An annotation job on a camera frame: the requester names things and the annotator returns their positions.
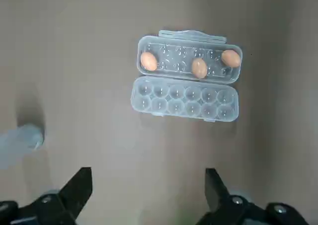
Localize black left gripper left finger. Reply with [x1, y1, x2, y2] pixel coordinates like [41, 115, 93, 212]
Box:
[0, 167, 93, 225]

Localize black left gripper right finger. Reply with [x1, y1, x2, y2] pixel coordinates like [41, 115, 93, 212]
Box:
[198, 168, 318, 225]

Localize brown egg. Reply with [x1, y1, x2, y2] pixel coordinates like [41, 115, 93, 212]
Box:
[191, 58, 208, 79]
[221, 49, 241, 68]
[140, 52, 158, 71]

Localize clear bottle with blue cap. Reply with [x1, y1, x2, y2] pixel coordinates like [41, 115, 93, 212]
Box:
[0, 123, 45, 171]

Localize clear plastic egg carton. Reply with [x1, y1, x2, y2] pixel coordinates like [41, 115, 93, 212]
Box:
[130, 30, 243, 123]

